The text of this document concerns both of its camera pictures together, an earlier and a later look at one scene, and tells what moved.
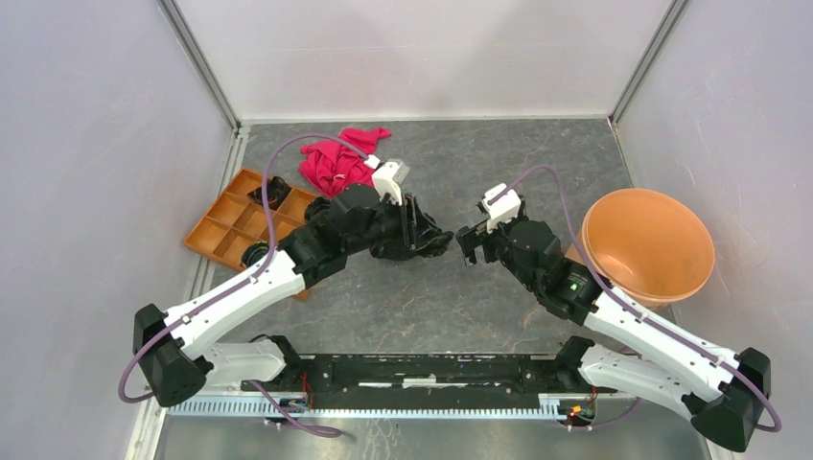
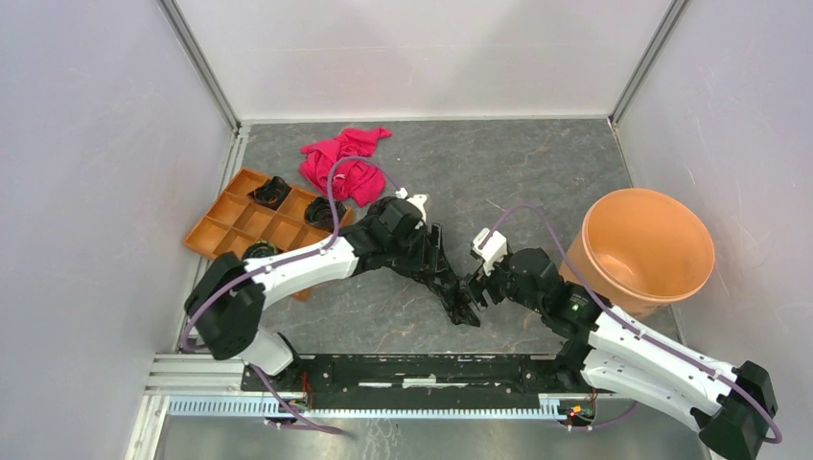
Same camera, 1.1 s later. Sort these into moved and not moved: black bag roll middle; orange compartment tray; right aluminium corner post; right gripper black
Moved: right gripper black
Not moved: black bag roll middle; right aluminium corner post; orange compartment tray
